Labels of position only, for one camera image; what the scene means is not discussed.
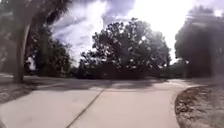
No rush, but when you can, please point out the large round tree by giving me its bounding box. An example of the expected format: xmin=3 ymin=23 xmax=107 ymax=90
xmin=77 ymin=17 xmax=173 ymax=80

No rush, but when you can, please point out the palm tree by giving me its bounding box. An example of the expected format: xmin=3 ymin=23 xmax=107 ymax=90
xmin=0 ymin=0 xmax=73 ymax=84

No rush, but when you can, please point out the dark tall tree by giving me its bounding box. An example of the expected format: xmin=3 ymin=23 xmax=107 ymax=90
xmin=173 ymin=4 xmax=224 ymax=80

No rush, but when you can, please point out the pale concrete path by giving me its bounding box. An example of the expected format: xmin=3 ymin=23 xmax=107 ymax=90
xmin=0 ymin=77 xmax=224 ymax=128

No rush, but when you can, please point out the group of dark trees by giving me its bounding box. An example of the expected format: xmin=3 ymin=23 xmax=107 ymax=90
xmin=24 ymin=24 xmax=75 ymax=79

